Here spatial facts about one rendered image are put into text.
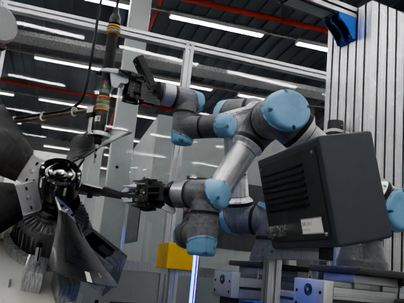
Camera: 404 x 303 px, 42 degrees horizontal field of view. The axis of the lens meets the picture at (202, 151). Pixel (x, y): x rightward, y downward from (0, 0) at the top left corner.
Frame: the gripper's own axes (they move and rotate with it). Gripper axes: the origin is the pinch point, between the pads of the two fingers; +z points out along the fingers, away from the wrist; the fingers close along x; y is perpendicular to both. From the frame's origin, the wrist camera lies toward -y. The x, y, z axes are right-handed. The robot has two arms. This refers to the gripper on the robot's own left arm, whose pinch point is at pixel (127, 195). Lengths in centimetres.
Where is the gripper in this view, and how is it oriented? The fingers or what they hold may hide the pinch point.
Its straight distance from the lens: 157.3
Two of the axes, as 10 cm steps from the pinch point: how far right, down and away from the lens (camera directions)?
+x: -0.3, 9.9, -1.3
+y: -5.8, -1.3, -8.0
